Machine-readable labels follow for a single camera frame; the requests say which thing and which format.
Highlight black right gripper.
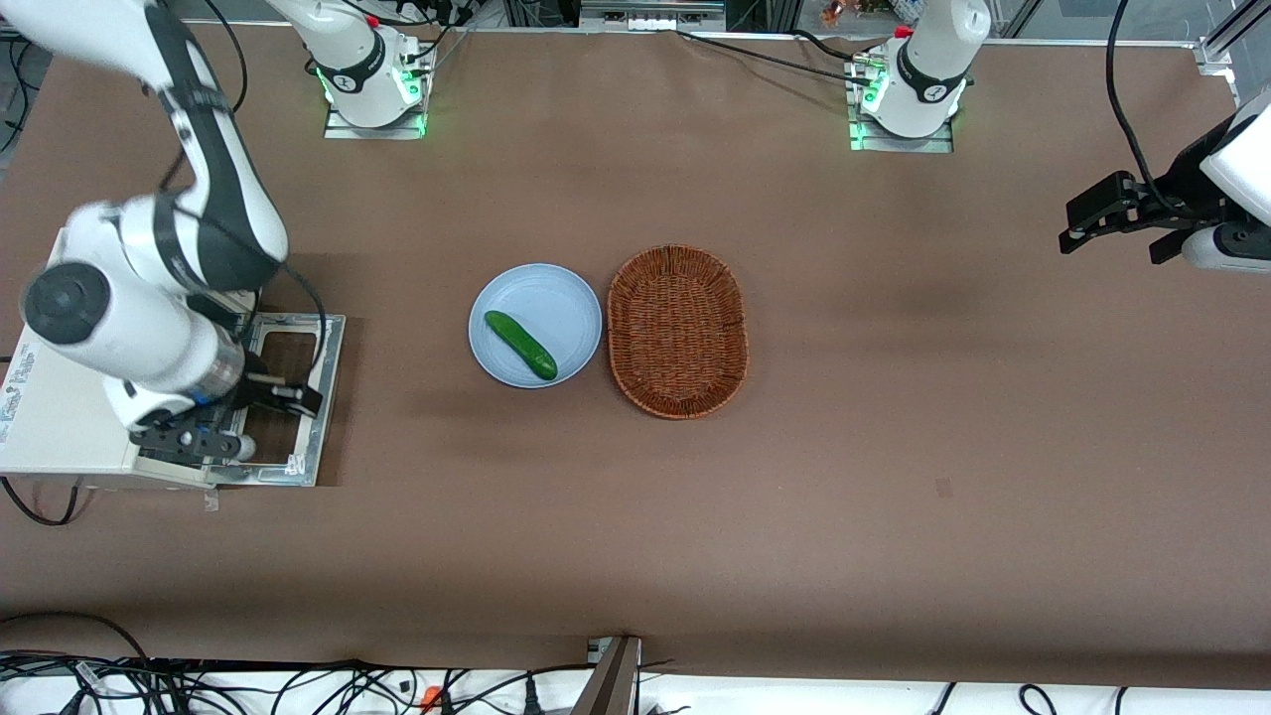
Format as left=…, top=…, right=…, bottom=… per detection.
left=127, top=383, right=326, bottom=463

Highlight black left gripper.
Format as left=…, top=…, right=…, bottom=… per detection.
left=1058, top=170, right=1208, bottom=266

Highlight glass oven door with handle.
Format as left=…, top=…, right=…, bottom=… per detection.
left=207, top=312, right=348, bottom=489

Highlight white toaster oven body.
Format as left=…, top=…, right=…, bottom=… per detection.
left=0, top=226, right=261, bottom=490

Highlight green cucumber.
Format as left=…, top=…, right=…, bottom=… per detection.
left=484, top=310, right=559, bottom=381

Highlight light blue round plate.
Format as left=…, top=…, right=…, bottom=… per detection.
left=468, top=263, right=604, bottom=389

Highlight brown oval wicker basket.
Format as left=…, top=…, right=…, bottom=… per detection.
left=607, top=244, right=749, bottom=420

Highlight white power strip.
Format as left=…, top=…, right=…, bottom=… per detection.
left=579, top=8, right=728, bottom=33

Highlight black cable along right arm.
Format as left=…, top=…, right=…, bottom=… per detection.
left=154, top=0, right=331, bottom=398

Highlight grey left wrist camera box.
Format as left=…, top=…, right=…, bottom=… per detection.
left=1181, top=222, right=1271, bottom=275

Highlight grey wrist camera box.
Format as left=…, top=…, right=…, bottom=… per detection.
left=1181, top=222, right=1271, bottom=275
left=103, top=377, right=200, bottom=431

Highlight black cable to left wrist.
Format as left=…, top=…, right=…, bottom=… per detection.
left=1105, top=0, right=1193, bottom=215

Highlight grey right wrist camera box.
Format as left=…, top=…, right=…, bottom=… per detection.
left=103, top=377, right=200, bottom=431

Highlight aluminium frame profile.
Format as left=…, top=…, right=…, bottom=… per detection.
left=1195, top=0, right=1271, bottom=102

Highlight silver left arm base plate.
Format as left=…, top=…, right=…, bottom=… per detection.
left=844, top=55, right=956, bottom=155

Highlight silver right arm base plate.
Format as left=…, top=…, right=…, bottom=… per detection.
left=323, top=45, right=435, bottom=141

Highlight black oven power cable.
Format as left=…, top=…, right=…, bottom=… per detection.
left=0, top=475, right=82, bottom=527

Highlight tangled black floor cables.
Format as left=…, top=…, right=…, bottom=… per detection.
left=0, top=611, right=597, bottom=715

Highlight black cable across table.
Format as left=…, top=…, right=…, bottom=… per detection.
left=675, top=28, right=880, bottom=88

